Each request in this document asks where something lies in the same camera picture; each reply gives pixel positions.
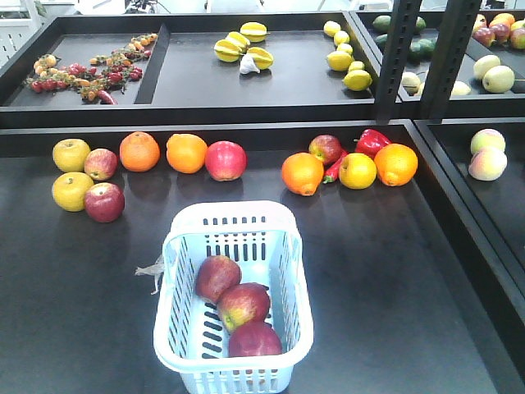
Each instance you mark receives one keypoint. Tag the light blue plastic basket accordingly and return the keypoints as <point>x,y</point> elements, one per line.
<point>188,336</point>

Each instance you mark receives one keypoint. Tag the dark red apple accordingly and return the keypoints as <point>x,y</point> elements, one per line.
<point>216,274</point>
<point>255,338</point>

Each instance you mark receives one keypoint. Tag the red yellow apple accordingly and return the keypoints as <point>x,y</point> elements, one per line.
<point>243,303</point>

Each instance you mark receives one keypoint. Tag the dark red apple top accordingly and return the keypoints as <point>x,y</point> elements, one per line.
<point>255,338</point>

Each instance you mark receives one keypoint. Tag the orange with stem nub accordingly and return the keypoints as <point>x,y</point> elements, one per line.
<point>302,173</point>

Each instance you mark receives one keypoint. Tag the large red apple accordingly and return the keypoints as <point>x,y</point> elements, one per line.
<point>225,161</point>

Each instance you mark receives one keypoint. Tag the red chili pepper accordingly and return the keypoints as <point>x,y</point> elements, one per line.
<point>331,174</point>

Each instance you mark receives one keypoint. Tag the small red apple back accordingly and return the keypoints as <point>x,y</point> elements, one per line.
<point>326,148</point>

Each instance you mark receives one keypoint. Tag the yellow round fruit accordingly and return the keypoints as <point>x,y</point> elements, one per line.
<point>357,171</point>

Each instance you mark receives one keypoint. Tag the red bell pepper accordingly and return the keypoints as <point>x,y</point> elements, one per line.
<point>370,142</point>

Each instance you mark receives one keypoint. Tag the orange far left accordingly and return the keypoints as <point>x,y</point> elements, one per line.
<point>139,152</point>

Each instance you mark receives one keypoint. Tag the white garlic bulb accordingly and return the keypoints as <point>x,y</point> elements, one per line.
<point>248,65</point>

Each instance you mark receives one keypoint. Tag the round orange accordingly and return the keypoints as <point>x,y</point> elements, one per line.
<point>396,164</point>

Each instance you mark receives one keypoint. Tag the black wooden produce stand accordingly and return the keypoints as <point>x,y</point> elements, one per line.
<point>394,280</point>

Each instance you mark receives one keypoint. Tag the red apple front left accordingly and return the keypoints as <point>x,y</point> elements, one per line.
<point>104,202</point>

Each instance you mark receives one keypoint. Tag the yellow starfruit top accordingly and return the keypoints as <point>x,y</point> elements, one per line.
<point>255,32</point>

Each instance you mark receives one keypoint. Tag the small red apple behind gripper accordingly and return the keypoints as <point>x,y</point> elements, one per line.
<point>101,164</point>

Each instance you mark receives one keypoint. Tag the yellow fruit left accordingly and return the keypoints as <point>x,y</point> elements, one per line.
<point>69,189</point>

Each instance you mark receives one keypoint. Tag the cherry tomato pile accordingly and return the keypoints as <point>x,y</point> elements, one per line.
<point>95,81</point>

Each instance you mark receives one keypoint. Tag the yellow apple back left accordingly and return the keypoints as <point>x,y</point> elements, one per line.
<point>69,154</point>

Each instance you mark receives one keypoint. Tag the pale peach front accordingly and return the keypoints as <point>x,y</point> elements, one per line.
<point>488,164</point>

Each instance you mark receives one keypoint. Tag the pale peach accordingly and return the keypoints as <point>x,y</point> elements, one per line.
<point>488,164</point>
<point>487,137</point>

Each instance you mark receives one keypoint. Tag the pale peach back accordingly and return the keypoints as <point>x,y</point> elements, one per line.
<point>487,137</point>

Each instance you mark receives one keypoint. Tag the pale green pear back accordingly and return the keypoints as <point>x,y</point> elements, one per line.
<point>484,64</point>

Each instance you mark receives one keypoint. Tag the pale green pear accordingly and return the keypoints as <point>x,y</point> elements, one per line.
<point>498,79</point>
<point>484,64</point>

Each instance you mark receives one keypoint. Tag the pale green pear front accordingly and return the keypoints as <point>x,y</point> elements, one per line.
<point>498,79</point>

